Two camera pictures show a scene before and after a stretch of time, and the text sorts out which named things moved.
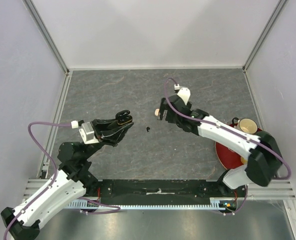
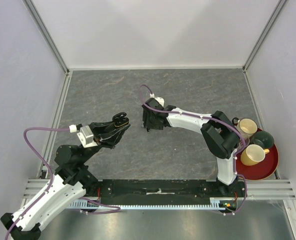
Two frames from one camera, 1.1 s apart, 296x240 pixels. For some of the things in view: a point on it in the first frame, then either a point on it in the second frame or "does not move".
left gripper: (108, 131) does not move
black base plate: (161, 190) does not move
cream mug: (246, 125) does not move
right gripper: (162, 109) to (146, 123)
